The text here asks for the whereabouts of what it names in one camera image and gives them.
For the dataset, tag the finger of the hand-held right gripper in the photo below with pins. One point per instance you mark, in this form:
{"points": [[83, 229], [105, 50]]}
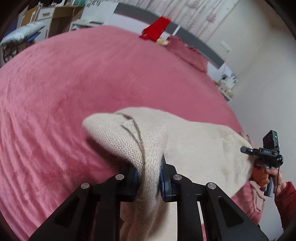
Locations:
{"points": [[246, 150]]}

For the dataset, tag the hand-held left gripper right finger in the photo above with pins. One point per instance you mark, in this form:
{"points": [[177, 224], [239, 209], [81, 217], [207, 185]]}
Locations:
{"points": [[162, 187]]}

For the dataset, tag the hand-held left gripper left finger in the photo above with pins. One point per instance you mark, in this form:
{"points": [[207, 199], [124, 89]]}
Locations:
{"points": [[129, 185]]}

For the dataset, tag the cream knit sweater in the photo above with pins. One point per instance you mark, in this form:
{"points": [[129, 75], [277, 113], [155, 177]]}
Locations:
{"points": [[185, 143]]}

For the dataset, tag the person's right forearm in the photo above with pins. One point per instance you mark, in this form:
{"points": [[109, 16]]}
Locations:
{"points": [[288, 199]]}

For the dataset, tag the person's right hand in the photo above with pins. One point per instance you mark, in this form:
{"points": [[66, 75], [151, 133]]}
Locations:
{"points": [[260, 177]]}

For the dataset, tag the pale pink knit garment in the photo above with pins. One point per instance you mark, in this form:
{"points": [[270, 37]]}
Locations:
{"points": [[255, 197], [245, 136]]}

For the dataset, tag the white nightstand with clutter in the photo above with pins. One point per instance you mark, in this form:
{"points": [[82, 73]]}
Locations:
{"points": [[225, 91]]}

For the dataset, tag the pink pillow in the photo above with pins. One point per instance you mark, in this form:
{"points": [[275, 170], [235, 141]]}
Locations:
{"points": [[187, 53]]}

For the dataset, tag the pink bed blanket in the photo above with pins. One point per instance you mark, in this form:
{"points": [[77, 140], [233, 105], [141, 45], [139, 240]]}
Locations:
{"points": [[69, 81]]}

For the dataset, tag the cream plush toy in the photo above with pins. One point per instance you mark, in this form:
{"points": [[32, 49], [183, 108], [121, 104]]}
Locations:
{"points": [[163, 42]]}

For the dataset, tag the patterned white curtain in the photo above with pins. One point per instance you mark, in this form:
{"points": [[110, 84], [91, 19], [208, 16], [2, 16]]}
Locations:
{"points": [[196, 14]]}

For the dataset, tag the bright red garment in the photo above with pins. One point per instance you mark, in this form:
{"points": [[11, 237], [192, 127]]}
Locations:
{"points": [[157, 27]]}

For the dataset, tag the low white nightstand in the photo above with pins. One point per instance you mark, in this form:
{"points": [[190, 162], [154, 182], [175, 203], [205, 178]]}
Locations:
{"points": [[85, 23]]}

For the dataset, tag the grey and white headboard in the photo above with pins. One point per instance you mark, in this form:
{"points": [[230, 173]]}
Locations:
{"points": [[143, 12]]}

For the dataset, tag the wooden desk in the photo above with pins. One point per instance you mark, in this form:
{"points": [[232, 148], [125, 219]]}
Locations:
{"points": [[62, 18]]}

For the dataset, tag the black spoked wheel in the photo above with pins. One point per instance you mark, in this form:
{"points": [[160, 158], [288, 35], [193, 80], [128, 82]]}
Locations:
{"points": [[7, 47]]}

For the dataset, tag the silver pillow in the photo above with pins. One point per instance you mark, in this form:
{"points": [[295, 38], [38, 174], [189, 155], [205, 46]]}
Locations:
{"points": [[23, 31]]}

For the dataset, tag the white drawer cabinet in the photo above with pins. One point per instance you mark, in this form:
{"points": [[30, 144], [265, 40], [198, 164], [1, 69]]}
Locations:
{"points": [[46, 15]]}

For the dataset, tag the teal storage box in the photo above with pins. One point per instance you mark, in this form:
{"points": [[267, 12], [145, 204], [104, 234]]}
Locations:
{"points": [[79, 2]]}

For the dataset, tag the light wooden panel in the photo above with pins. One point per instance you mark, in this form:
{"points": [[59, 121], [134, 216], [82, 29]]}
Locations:
{"points": [[29, 16]]}

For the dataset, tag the white wall socket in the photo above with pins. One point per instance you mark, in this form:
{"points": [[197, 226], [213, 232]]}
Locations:
{"points": [[226, 46]]}

